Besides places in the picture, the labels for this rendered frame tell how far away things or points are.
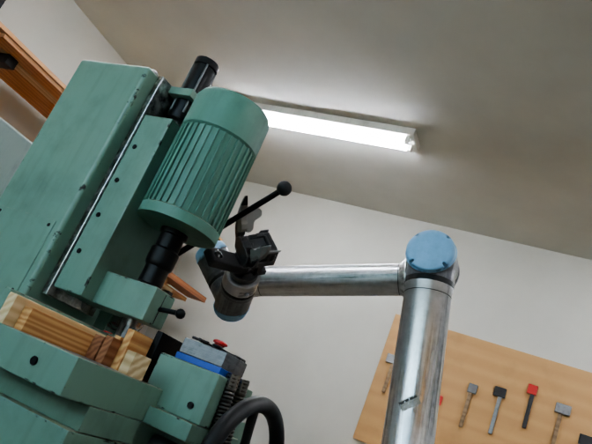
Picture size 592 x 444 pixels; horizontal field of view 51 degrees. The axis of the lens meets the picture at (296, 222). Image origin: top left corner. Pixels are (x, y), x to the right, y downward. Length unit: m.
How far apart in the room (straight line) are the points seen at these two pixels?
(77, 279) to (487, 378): 3.40
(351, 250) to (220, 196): 3.56
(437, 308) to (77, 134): 0.89
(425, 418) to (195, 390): 0.52
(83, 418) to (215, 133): 0.60
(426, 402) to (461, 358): 3.00
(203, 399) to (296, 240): 3.91
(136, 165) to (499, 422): 3.36
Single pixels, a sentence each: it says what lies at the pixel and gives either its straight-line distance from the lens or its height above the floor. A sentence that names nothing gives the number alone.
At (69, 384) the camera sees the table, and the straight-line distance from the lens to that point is 0.97.
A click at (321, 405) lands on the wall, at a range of 4.51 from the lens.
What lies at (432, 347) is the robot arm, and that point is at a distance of 1.42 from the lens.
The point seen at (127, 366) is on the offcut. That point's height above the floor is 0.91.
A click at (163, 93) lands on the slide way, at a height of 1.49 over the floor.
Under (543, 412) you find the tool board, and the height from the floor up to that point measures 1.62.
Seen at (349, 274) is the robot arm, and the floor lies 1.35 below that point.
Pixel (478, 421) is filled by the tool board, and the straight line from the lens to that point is 4.31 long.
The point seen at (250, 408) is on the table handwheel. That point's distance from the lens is 1.03.
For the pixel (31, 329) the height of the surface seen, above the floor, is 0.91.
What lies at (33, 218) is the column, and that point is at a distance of 1.40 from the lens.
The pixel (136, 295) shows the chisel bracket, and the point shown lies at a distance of 1.25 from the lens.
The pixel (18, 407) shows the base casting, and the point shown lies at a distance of 1.09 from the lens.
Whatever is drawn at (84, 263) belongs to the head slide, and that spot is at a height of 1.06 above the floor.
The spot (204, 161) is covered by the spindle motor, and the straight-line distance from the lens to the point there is 1.27.
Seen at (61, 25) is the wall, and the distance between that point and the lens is 4.06.
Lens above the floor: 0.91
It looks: 18 degrees up
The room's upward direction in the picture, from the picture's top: 23 degrees clockwise
